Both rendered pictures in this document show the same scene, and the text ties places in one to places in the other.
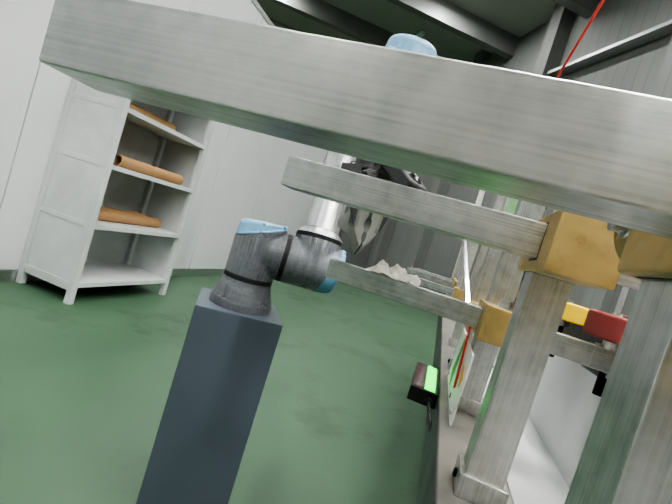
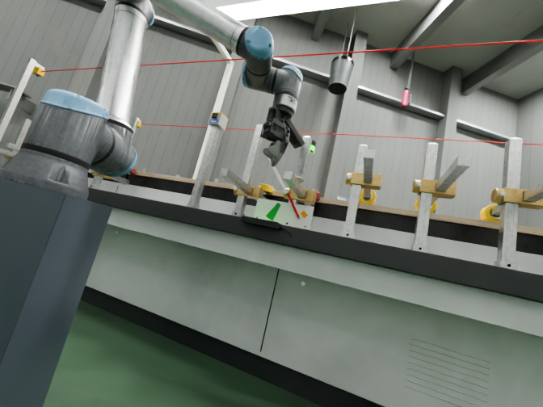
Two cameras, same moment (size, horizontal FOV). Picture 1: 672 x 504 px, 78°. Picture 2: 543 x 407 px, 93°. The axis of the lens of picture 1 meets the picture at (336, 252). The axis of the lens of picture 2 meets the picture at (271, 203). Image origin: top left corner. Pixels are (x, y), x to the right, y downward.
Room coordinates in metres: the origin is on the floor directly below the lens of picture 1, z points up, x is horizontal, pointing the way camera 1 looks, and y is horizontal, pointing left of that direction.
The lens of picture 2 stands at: (0.58, 0.86, 0.58)
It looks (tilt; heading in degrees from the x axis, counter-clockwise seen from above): 10 degrees up; 277
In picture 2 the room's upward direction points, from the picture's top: 13 degrees clockwise
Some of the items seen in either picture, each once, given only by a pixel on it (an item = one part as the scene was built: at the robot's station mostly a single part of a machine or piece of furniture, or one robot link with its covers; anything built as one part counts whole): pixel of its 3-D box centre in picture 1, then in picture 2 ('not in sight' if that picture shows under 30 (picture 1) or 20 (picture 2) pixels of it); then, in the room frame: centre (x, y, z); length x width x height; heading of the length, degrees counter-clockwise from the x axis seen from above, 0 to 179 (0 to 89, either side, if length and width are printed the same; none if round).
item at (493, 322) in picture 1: (496, 322); (300, 195); (0.61, -0.26, 0.85); 0.13 x 0.06 x 0.05; 165
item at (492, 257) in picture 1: (492, 265); (249, 169); (0.88, -0.33, 0.93); 0.03 x 0.03 x 0.48; 75
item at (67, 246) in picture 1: (128, 187); not in sight; (2.97, 1.56, 0.78); 0.90 x 0.45 x 1.55; 165
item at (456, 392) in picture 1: (457, 367); (282, 213); (0.67, -0.25, 0.75); 0.26 x 0.01 x 0.10; 165
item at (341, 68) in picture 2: not in sight; (339, 76); (0.41, -4.39, 4.72); 0.52 x 0.51 x 0.64; 105
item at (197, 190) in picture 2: (480, 269); (204, 166); (1.13, -0.39, 0.93); 0.05 x 0.04 x 0.45; 165
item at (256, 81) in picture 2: not in sight; (259, 76); (0.85, 0.01, 1.20); 0.12 x 0.12 x 0.09; 9
